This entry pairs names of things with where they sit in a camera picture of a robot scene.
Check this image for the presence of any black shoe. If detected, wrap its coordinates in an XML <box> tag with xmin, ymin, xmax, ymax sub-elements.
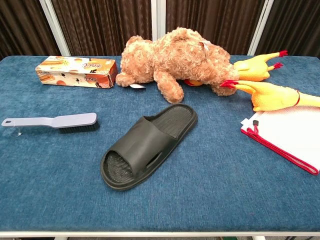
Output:
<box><xmin>99</xmin><ymin>103</ymin><xmax>199</xmax><ymax>192</ymax></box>

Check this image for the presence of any grey cleaning brush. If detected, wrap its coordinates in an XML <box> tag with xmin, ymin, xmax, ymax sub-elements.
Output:
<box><xmin>1</xmin><ymin>112</ymin><xmax>100</xmax><ymax>134</ymax></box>

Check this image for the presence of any brown plush teddy bear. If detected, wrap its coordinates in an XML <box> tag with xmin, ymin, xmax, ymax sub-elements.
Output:
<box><xmin>115</xmin><ymin>26</ymin><xmax>240</xmax><ymax>105</ymax></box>

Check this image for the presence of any blue table cloth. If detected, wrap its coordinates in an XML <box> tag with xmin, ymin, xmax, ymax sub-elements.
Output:
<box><xmin>0</xmin><ymin>55</ymin><xmax>320</xmax><ymax>232</ymax></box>

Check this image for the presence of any orange snack box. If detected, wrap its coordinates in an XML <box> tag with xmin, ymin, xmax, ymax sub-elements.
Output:
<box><xmin>35</xmin><ymin>55</ymin><xmax>119</xmax><ymax>89</ymax></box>

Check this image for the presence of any yellow rubber chicken toy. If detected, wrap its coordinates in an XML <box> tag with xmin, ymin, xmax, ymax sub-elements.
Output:
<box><xmin>219</xmin><ymin>79</ymin><xmax>320</xmax><ymax>113</ymax></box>
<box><xmin>184</xmin><ymin>50</ymin><xmax>289</xmax><ymax>87</ymax></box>

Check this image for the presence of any dark brown curtain panel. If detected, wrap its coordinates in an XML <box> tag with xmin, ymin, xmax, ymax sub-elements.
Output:
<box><xmin>0</xmin><ymin>0</ymin><xmax>61</xmax><ymax>60</ymax></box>
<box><xmin>254</xmin><ymin>0</ymin><xmax>320</xmax><ymax>57</ymax></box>
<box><xmin>165</xmin><ymin>0</ymin><xmax>266</xmax><ymax>56</ymax></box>
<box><xmin>50</xmin><ymin>0</ymin><xmax>153</xmax><ymax>57</ymax></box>

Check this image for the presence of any white mesh pouch red trim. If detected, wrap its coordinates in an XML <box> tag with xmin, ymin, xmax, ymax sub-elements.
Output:
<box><xmin>240</xmin><ymin>106</ymin><xmax>320</xmax><ymax>176</ymax></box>

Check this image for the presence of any white partition post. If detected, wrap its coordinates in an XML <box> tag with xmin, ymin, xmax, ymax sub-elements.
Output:
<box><xmin>246</xmin><ymin>0</ymin><xmax>275</xmax><ymax>56</ymax></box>
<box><xmin>39</xmin><ymin>0</ymin><xmax>71</xmax><ymax>57</ymax></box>
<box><xmin>150</xmin><ymin>0</ymin><xmax>167</xmax><ymax>42</ymax></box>

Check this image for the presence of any white table frame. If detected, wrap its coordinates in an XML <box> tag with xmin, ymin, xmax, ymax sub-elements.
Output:
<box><xmin>0</xmin><ymin>230</ymin><xmax>320</xmax><ymax>240</ymax></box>

